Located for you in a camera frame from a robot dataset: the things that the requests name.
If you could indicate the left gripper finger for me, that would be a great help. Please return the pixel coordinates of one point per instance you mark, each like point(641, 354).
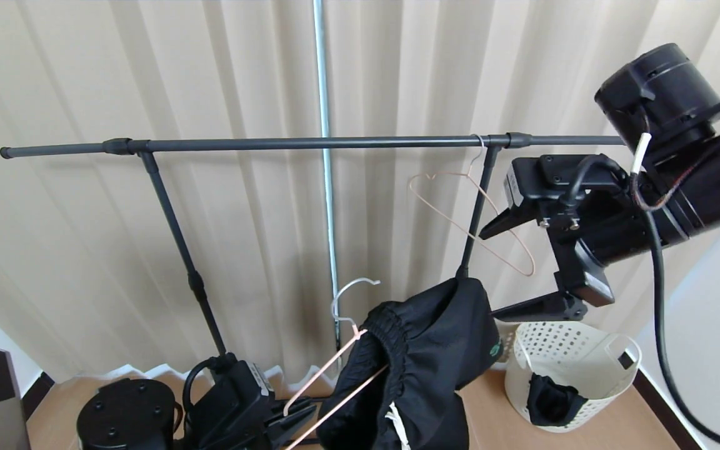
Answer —
point(294, 415)
point(285, 439)

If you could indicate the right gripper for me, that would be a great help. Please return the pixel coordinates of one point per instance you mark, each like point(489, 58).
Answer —
point(697, 187)

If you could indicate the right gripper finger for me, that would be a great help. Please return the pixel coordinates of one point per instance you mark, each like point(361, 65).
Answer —
point(547, 307)

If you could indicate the pink clothes hanger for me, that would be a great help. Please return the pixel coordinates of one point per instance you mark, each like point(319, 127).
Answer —
point(347, 399)
point(482, 150)

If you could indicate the black shorts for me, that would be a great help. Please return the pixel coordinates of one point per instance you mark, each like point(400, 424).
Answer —
point(435, 350)

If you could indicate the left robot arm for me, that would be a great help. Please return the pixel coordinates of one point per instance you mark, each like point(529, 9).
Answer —
point(129, 412)

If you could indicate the white laundry basket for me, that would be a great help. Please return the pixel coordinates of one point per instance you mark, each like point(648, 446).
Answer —
point(585, 369)

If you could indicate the heap of clothes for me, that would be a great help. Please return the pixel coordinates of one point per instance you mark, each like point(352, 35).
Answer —
point(550, 403)

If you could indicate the black clothes rack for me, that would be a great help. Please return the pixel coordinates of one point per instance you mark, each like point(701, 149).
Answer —
point(241, 144)

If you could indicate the beige curtain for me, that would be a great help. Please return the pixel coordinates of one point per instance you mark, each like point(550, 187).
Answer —
point(85, 75)

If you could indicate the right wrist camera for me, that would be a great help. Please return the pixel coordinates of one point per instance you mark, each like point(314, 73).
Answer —
point(554, 181)

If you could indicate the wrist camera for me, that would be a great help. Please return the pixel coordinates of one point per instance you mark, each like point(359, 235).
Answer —
point(554, 181)
point(235, 394)

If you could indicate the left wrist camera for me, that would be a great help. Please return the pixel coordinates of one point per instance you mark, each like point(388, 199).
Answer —
point(235, 394)

